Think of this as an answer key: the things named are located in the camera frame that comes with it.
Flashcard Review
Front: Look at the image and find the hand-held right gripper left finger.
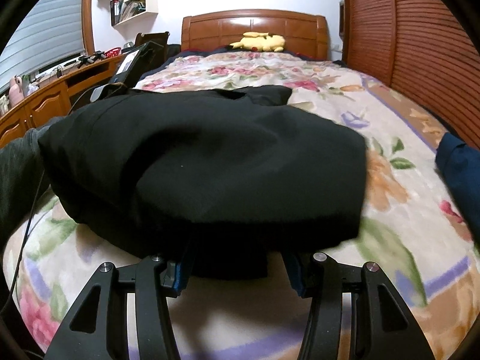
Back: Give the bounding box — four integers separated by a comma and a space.
44, 249, 196, 360

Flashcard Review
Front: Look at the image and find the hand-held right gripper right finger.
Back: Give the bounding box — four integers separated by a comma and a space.
283, 251, 436, 360

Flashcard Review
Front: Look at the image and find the black button coat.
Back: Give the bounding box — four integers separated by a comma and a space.
37, 85, 370, 280

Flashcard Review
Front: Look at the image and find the person's left forearm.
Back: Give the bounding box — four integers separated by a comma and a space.
0, 125, 66, 241

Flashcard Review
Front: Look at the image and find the dark brown chair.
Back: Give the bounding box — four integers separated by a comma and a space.
135, 32, 181, 61

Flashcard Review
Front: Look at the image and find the black hand-held device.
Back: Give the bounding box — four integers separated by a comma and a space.
77, 52, 106, 66

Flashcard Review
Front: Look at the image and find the grey window blind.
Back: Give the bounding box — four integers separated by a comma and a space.
0, 0, 85, 83

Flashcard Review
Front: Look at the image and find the wooden desk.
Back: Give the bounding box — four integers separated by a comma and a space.
0, 54, 126, 149

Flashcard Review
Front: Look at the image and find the wooden bed headboard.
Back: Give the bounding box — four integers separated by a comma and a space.
181, 9, 331, 61

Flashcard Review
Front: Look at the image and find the pink bottle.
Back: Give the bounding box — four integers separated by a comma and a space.
9, 76, 25, 107

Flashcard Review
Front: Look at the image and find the yellow plush toy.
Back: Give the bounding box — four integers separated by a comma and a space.
229, 31, 286, 53

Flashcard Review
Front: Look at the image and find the floral blanket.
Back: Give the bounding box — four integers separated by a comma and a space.
4, 50, 480, 360

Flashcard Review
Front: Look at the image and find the dark blue garment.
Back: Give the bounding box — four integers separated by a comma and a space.
435, 131, 480, 229

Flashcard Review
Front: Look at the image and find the wooden louvered wardrobe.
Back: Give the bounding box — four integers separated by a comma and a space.
337, 0, 480, 147

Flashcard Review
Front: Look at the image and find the black cable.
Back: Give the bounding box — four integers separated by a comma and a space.
0, 169, 46, 316

